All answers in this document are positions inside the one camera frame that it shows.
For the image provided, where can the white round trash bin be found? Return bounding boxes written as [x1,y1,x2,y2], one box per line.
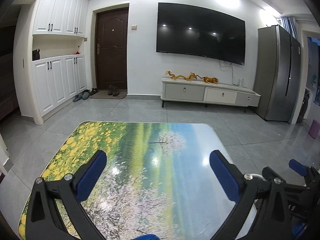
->
[244,173,266,212]

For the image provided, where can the blue gloved right hand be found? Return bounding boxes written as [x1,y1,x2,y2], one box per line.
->
[291,221,308,240]

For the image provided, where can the blue gloved left hand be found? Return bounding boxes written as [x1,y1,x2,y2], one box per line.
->
[132,234,159,240]

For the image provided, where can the purple stool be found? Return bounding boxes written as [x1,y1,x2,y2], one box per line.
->
[308,119,320,139]

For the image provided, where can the washing machine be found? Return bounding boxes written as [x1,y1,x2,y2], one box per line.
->
[297,89,310,123]

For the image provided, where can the grey steel refrigerator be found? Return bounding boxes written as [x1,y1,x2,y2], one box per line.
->
[254,25,301,122]

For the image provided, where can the landscape print coffee table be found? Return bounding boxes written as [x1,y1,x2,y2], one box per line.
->
[17,121,258,240]

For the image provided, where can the white grey TV cabinet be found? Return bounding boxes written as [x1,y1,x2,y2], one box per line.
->
[161,77,260,107]

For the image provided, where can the golden dragon ornament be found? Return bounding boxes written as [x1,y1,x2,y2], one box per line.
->
[165,70,219,85]

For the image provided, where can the grey slippers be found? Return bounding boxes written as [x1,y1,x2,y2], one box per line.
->
[73,88,99,102]

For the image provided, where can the brown door mat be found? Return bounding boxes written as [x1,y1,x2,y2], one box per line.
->
[90,90,127,99]

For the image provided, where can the dark brown entrance door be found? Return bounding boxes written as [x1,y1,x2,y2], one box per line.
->
[95,7,129,90]

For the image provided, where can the white shoe cabinet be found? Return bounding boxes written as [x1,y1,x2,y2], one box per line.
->
[31,0,88,118]

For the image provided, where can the black wall television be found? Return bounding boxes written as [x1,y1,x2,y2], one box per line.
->
[156,3,246,66]

